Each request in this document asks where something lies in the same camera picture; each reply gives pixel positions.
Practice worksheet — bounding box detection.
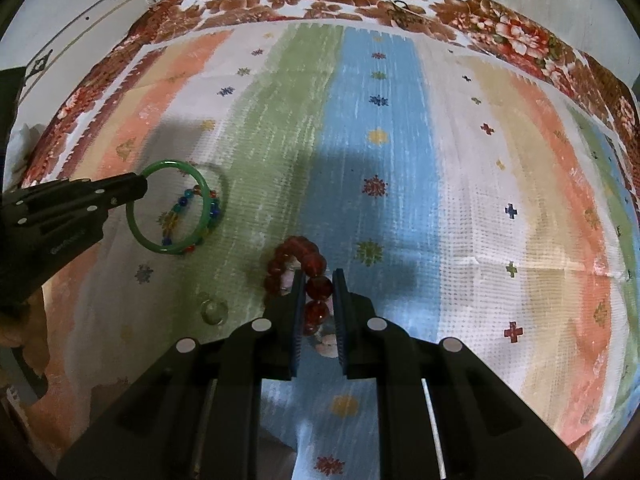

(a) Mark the clear glass ring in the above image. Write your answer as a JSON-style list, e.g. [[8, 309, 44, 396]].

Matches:
[[199, 297, 227, 326]]

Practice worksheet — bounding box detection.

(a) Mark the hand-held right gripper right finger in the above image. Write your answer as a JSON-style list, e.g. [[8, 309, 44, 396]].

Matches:
[[332, 268, 584, 480]]

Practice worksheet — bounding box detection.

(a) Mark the white cloth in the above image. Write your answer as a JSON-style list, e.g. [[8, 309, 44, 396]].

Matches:
[[0, 122, 43, 193]]

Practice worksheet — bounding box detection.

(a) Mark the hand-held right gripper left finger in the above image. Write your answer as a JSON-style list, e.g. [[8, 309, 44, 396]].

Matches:
[[57, 269, 307, 480]]

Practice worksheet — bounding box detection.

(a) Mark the green jade bangle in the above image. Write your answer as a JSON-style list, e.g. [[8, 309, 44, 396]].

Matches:
[[126, 159, 209, 254]]

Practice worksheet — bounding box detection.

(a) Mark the striped pastel blanket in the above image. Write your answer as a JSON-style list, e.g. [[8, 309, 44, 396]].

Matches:
[[30, 24, 634, 480]]

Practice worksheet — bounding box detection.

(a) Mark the multicolored bead bracelet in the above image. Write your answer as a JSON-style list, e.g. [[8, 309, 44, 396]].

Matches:
[[161, 184, 222, 255]]

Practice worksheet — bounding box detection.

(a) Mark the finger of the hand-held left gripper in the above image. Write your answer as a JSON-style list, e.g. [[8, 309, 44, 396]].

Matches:
[[0, 172, 149, 214], [1, 190, 148, 242]]

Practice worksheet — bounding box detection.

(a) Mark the red floral bed sheet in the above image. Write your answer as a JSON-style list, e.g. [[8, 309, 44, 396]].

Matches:
[[25, 0, 640, 171]]

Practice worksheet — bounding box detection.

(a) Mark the dark red bead bracelet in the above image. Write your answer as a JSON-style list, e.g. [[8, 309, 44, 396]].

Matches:
[[265, 236, 334, 336]]

